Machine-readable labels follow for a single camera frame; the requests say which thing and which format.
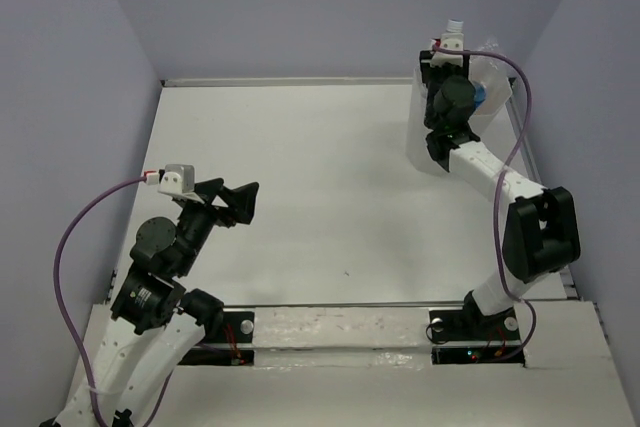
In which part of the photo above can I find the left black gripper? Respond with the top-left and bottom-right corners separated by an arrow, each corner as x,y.
175,177 -> 260,275

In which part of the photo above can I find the clear plastic bag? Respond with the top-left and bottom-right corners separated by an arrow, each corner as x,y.
446,19 -> 464,35

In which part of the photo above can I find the blue label water bottle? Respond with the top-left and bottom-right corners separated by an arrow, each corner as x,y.
472,82 -> 487,110

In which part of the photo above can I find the clear bottle blue-white cap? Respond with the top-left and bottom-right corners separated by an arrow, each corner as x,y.
477,36 -> 504,68

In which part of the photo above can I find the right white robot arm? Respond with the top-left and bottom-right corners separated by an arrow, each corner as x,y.
419,39 -> 581,345

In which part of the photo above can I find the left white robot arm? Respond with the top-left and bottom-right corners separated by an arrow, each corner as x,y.
45,165 -> 259,426

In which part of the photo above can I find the white octagonal plastic bin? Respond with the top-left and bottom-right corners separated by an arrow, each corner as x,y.
405,57 -> 512,176

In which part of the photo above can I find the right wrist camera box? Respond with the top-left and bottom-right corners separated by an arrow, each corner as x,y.
430,32 -> 464,67

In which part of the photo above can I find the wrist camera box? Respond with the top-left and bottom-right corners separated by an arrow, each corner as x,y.
158,164 -> 195,198
430,32 -> 464,67

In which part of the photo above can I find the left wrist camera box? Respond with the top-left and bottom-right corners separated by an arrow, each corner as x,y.
158,164 -> 195,198

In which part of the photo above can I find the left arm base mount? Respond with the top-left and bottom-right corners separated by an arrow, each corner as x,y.
179,310 -> 255,367

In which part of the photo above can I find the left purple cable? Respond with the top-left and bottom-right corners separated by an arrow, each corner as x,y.
53,174 -> 176,422

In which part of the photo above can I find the metal rail front edge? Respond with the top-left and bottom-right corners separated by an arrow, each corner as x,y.
225,300 -> 464,310

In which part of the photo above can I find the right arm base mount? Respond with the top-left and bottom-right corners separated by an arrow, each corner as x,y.
425,308 -> 525,366

